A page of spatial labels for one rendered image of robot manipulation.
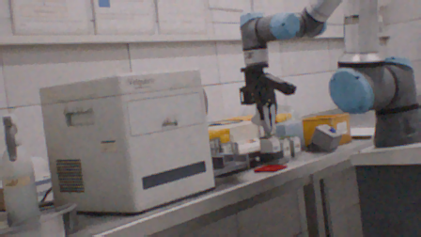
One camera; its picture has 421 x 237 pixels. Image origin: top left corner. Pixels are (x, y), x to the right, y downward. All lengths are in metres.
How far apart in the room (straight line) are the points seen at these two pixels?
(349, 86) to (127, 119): 0.57
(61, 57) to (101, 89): 0.71
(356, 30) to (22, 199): 0.87
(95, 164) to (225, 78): 1.37
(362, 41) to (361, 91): 0.12
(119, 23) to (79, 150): 0.90
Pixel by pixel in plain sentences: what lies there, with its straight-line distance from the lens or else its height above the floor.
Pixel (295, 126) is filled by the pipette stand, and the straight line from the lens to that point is 2.09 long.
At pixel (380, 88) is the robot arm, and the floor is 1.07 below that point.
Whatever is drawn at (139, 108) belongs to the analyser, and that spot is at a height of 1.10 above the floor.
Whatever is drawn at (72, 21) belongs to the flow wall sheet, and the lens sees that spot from 2.09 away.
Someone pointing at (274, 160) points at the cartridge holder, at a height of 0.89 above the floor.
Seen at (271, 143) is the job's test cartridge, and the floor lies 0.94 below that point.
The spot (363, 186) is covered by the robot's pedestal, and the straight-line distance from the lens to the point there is 1.70.
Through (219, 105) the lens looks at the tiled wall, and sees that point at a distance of 2.61.
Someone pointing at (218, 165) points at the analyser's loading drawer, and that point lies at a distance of 1.59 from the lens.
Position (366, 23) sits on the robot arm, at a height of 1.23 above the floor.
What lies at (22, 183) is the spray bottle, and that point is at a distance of 1.40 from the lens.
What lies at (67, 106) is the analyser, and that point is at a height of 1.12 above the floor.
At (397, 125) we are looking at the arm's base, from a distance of 1.68.
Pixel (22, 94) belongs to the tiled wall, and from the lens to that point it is 1.93.
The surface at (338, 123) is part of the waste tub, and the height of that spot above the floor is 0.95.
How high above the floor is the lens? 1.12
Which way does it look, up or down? 3 degrees down
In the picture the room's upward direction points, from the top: 7 degrees counter-clockwise
